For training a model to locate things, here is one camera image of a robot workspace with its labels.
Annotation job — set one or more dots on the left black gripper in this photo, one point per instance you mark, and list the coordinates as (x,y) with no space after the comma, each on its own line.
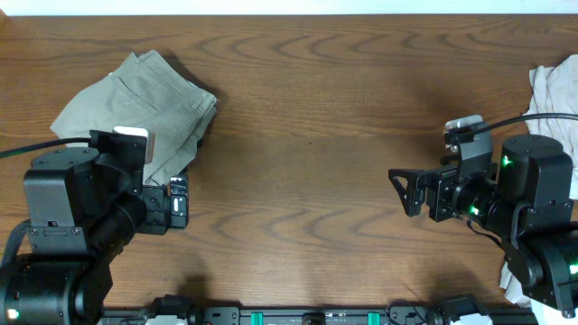
(156,218)

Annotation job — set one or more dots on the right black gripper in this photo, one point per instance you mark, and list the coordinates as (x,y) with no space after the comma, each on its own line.
(440,181)

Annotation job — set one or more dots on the khaki green shorts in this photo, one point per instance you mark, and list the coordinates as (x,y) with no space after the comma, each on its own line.
(144,92)

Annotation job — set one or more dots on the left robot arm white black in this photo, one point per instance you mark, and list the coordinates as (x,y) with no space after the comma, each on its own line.
(85,207)

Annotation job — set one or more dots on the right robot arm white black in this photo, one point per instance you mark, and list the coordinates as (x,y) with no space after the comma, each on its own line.
(522,200)

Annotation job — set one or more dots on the light striped crumpled shirt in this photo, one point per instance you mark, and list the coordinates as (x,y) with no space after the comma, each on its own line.
(554,91)

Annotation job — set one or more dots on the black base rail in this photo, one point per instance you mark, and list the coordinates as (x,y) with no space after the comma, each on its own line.
(179,310)

